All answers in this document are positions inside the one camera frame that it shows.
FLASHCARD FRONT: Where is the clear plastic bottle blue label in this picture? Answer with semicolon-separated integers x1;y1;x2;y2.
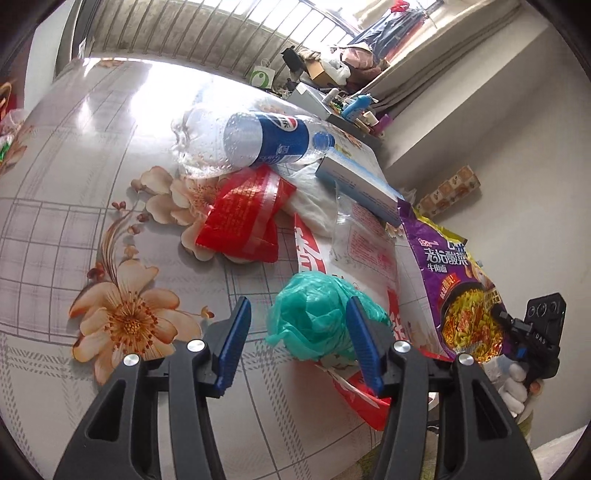
171;105;336;178

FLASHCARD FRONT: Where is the open brown cardboard box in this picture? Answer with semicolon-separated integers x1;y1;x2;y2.
305;58;333;86

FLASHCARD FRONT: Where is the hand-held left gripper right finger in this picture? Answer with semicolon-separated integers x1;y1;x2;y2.
345;296;543;480

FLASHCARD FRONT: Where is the grey cabinet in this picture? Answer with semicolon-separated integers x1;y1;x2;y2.
288;83;384;148

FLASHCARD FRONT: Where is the dark blue hanging garment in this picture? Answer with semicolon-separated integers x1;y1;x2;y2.
355;0;444;61

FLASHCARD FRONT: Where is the green white shaggy rug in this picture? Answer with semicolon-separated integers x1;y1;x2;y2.
360;452;384;480

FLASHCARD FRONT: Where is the tile-patterned roll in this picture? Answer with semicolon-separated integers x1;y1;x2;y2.
416;165;482;215

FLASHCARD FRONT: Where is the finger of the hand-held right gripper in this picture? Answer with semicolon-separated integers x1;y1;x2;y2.
490;308;533;344

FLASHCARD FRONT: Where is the green white paper bag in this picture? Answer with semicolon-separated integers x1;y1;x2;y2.
250;60;276;88

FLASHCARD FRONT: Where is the grey curtain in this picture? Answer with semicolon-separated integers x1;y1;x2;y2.
365;4;522;121

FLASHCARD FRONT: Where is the blue white cardboard box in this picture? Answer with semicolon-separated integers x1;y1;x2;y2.
315;148;404;227

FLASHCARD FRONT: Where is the purple noodle packet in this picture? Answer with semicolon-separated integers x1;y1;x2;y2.
397;198;513;365

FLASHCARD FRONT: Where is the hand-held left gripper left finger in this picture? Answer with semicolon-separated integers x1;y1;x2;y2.
53;296;252;480

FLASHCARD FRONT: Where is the white plastic bag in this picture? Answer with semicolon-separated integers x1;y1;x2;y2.
277;164;356;238

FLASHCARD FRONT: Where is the white red-printed bag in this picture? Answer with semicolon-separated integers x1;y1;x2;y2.
293;213;444;432

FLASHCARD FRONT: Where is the metal window railing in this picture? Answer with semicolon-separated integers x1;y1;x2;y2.
69;0;365;88

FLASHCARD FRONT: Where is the clear zip bag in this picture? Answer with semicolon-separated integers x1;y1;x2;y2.
330;182;400;296

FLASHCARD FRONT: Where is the person's right hand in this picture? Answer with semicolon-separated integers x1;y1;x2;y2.
496;362;544;415

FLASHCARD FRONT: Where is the red plastic packet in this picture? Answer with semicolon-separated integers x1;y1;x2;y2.
195;166;296;264

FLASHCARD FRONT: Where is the white shopping bag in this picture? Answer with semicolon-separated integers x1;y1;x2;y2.
318;46;352;86

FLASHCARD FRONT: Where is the pink cloth bundle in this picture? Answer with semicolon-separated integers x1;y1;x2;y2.
339;44;384;86

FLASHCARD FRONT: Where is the green plastic bag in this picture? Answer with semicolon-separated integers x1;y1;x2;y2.
266;271;392;363

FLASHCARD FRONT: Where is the blue detergent bottle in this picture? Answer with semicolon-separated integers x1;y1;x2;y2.
342;93;376;121

